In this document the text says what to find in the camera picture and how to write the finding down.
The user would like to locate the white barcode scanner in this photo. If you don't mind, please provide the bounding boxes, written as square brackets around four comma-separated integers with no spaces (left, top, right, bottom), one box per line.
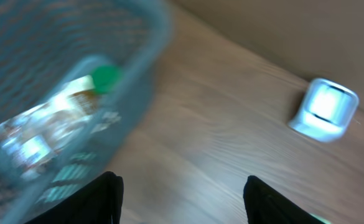
[289,78,360,142]

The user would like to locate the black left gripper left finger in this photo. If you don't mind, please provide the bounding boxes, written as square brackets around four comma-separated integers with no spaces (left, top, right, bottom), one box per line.
[26,171,124,224]

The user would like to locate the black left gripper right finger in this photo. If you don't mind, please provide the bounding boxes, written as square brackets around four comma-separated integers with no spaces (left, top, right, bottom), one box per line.
[243,175,328,224]

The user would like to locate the grey plastic shopping basket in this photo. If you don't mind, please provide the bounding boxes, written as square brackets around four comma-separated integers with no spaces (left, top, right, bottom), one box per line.
[0,0,171,223]

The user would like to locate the green lid jar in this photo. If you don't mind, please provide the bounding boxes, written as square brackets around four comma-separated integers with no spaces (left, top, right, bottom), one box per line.
[90,65,122,95]

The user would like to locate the brown white snack pouch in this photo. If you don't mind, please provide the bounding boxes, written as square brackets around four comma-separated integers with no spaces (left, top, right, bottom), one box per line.
[0,74,109,181]

